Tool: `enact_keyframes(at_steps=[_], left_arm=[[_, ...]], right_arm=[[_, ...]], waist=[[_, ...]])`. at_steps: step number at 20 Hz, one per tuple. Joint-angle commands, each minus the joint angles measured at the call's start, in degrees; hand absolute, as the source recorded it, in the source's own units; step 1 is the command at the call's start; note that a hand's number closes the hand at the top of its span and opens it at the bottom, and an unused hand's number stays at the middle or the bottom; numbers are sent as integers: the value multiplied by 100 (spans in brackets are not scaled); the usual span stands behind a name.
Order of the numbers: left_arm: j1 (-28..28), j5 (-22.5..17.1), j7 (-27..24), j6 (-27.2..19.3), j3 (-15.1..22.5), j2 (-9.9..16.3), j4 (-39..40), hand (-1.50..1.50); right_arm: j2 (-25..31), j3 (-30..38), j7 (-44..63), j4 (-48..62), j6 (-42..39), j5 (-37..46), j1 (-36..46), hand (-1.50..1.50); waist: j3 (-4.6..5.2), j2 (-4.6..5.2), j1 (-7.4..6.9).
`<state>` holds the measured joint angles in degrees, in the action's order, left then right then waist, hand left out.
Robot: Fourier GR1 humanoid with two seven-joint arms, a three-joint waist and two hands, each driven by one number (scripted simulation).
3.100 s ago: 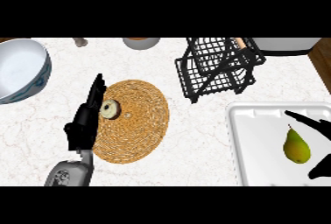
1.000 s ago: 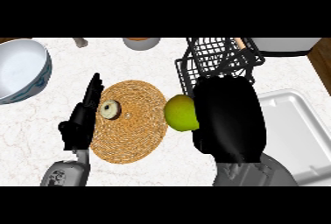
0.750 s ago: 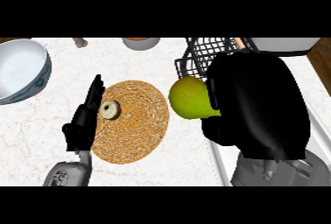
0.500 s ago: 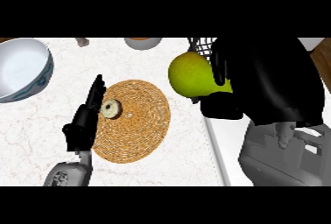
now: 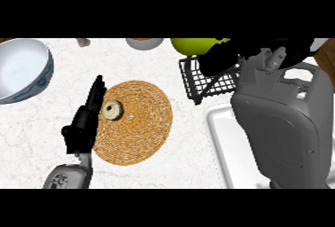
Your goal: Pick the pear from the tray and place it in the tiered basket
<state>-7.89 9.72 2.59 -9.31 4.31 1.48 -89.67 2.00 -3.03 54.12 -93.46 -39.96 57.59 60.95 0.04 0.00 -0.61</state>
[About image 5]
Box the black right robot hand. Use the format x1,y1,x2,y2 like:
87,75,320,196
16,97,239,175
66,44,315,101
197,37,317,78

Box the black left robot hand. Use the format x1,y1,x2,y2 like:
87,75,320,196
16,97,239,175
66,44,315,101
60,74,109,155

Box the white tray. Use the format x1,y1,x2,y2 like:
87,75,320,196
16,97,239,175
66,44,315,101
203,102,335,190

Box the round woven placemat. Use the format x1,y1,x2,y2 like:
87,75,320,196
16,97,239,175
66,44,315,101
91,80,174,167

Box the brown wooden board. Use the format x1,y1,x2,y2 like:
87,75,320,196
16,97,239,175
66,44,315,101
311,43,335,93

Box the grey cup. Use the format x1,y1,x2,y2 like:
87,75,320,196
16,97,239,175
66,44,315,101
123,37,166,51

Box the white bowl with blue pattern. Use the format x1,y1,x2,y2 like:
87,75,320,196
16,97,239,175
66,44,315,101
0,38,56,106

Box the small grey-brown object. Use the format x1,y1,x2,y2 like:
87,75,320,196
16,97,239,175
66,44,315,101
75,37,92,48

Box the black wire tiered basket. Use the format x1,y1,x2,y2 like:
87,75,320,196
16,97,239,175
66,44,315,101
178,55,241,106

